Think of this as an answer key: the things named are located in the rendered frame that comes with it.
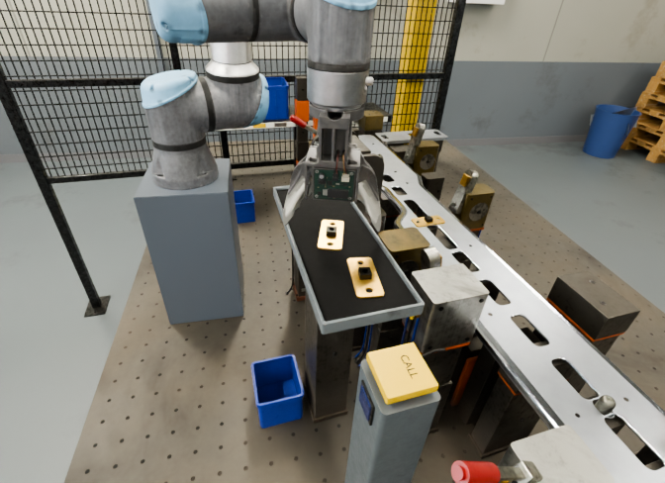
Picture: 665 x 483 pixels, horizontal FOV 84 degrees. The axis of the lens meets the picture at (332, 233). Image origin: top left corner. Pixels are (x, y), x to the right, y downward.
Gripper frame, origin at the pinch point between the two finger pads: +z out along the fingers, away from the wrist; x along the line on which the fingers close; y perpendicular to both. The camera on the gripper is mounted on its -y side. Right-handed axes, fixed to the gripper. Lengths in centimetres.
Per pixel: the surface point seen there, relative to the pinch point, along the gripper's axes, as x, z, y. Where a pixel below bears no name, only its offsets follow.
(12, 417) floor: -126, 118, -24
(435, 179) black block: 31, 19, -62
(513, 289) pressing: 37.4, 17.8, -8.6
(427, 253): 17.5, 7.3, -4.4
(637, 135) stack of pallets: 332, 99, -393
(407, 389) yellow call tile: 9.8, 1.8, 27.2
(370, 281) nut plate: 6.2, 1.5, 11.1
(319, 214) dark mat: -2.6, 1.8, -6.4
